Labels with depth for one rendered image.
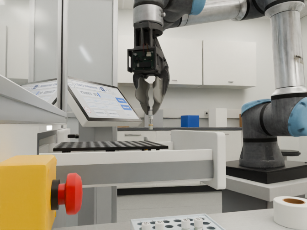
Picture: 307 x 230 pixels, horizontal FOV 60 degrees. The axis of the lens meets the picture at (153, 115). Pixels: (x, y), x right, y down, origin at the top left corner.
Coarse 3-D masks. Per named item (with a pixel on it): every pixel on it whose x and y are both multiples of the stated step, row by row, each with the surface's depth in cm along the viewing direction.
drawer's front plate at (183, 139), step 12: (180, 132) 71; (192, 132) 63; (204, 132) 57; (216, 132) 52; (180, 144) 71; (192, 144) 63; (204, 144) 56; (216, 144) 51; (216, 156) 51; (216, 168) 51; (216, 180) 51
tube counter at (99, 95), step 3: (93, 93) 147; (96, 93) 150; (99, 93) 153; (102, 93) 156; (96, 96) 148; (99, 96) 150; (102, 96) 153; (105, 96) 156; (108, 96) 159; (111, 96) 162; (114, 99) 162
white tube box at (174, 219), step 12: (168, 216) 42; (180, 216) 42; (192, 216) 43; (204, 216) 43; (132, 228) 38; (168, 228) 38; (180, 228) 38; (192, 228) 38; (204, 228) 38; (216, 228) 38
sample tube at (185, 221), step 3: (183, 219) 38; (186, 219) 38; (183, 222) 37; (186, 222) 37; (189, 222) 37; (183, 225) 37; (186, 225) 37; (189, 225) 37; (183, 228) 38; (186, 228) 37; (189, 228) 37
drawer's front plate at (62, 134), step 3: (63, 129) 84; (66, 129) 84; (69, 129) 98; (60, 132) 74; (63, 132) 74; (66, 132) 82; (69, 132) 98; (60, 135) 74; (63, 135) 74; (66, 135) 82; (60, 138) 74; (63, 138) 74; (66, 138) 82; (69, 138) 98; (60, 141) 74; (63, 141) 74; (66, 141) 82; (69, 141) 98
